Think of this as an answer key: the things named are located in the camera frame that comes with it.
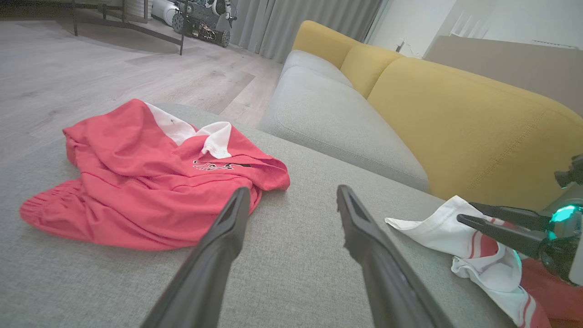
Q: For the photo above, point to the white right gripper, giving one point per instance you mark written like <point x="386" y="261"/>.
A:
<point x="565" y="237"/>

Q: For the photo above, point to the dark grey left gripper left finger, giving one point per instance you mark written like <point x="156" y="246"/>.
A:
<point x="205" y="273"/>

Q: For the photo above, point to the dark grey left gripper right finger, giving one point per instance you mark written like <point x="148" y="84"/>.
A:
<point x="387" y="282"/>

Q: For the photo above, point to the red white striped garment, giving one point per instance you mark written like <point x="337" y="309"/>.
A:
<point x="437" y="228"/>

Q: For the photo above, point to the red shorts with white stripe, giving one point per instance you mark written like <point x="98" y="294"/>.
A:
<point x="136" y="191"/>

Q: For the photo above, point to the yellow sofa back cushion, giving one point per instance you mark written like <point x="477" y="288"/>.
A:
<point x="323" y="41"/>
<point x="478" y="141"/>
<point x="369" y="68"/>

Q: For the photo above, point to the large grey sofa chaise cushion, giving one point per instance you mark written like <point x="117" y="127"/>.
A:
<point x="296" y="273"/>

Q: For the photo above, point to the beige wooden partition panel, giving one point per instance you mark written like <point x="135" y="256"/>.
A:
<point x="514" y="68"/>

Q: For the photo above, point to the grey sofa seat cushion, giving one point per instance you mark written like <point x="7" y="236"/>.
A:
<point x="337" y="123"/>
<point x="309" y="64"/>

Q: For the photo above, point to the white slatted rack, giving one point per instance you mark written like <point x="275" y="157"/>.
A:
<point x="467" y="25"/>

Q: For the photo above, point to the black wheeled robot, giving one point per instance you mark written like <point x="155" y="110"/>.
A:
<point x="205" y="23"/>

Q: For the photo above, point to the white cylindrical appliance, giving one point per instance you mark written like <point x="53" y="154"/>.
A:
<point x="165" y="11"/>

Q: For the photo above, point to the grey curtain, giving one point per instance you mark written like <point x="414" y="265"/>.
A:
<point x="291" y="23"/>

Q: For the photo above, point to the metal frame table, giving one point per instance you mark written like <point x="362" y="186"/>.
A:
<point x="181" y="32"/>

